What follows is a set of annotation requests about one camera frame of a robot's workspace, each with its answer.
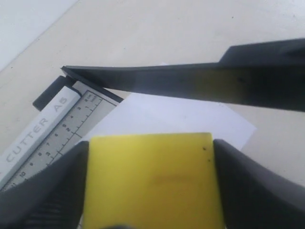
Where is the yellow foam cube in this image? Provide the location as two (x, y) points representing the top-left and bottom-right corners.
(82, 133), (225, 229)

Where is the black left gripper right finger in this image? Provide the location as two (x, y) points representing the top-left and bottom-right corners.
(213, 139), (305, 229)

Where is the white paper sheet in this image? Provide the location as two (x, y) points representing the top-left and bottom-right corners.
(82, 93), (256, 150)

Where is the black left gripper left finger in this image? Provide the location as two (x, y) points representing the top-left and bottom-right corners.
(0, 141), (89, 229)

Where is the grey paper cutter base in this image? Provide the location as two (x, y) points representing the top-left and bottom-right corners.
(0, 76), (122, 193)

